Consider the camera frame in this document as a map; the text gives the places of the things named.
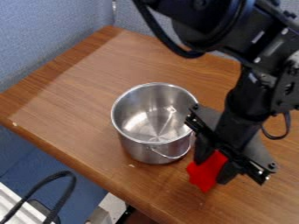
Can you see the red plastic block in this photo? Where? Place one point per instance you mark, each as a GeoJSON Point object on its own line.
{"type": "Point", "coordinates": [203, 174]}

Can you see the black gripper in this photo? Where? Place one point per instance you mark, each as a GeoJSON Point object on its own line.
{"type": "Point", "coordinates": [231, 134]}

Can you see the metal pot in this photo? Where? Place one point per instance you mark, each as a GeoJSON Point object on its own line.
{"type": "Point", "coordinates": [146, 115]}

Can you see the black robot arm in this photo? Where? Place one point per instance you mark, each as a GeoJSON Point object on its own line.
{"type": "Point", "coordinates": [257, 33]}

